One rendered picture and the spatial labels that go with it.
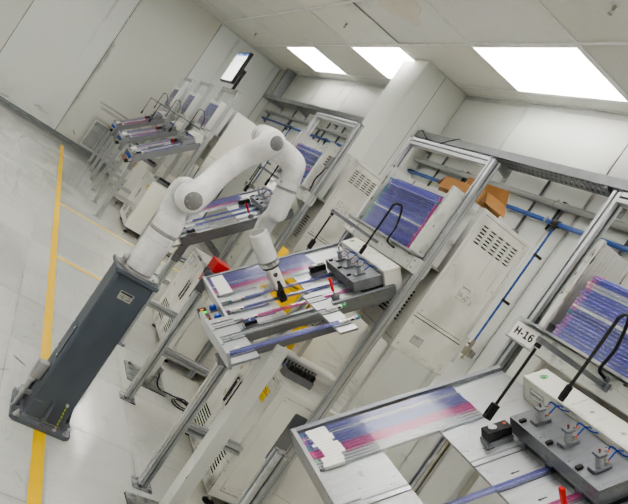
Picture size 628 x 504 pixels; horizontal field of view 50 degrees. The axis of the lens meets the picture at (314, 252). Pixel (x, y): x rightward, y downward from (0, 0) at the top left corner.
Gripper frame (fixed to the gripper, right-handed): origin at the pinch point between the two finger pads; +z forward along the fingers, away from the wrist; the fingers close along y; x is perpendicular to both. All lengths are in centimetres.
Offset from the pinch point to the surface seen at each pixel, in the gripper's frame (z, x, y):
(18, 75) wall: -109, 124, 860
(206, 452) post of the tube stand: 23, 54, -47
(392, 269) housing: 1.0, -45.2, -19.0
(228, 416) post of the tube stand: 13, 41, -47
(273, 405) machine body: 34.3, 22.8, -20.9
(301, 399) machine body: 37.7, 11.0, -21.0
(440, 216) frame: -14, -71, -23
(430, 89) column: 11, -238, 295
